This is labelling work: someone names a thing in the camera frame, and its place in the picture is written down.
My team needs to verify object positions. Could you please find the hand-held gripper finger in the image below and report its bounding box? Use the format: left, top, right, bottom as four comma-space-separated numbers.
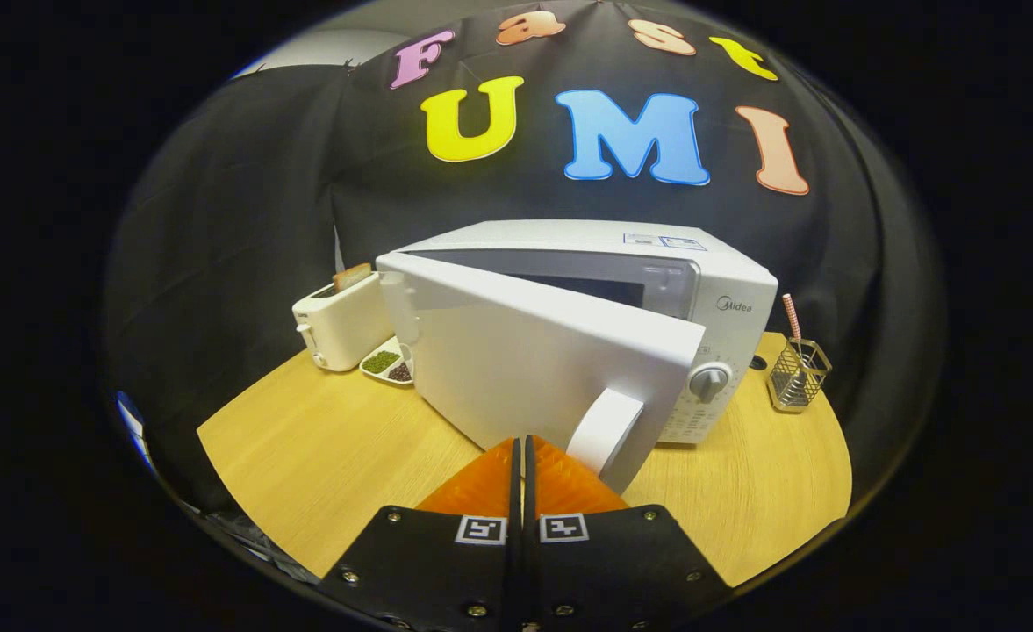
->
319, 436, 524, 632
525, 434, 735, 632

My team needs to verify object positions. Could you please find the white microwave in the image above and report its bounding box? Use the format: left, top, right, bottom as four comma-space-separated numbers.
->
376, 219, 780, 494

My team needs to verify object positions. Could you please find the white divided bean dish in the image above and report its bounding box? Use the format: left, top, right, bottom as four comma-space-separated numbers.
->
358, 336, 416, 388

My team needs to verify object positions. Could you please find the white toaster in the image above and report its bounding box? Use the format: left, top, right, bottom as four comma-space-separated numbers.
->
292, 270, 394, 372

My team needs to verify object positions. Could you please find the laptop screen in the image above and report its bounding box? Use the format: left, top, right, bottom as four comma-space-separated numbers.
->
115, 391, 155, 475

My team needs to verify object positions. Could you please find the black backdrop cloth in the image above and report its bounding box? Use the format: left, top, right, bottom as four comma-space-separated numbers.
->
104, 0, 947, 519

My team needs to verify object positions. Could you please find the wire mesh holder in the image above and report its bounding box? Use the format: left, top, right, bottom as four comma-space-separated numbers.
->
766, 338, 833, 414

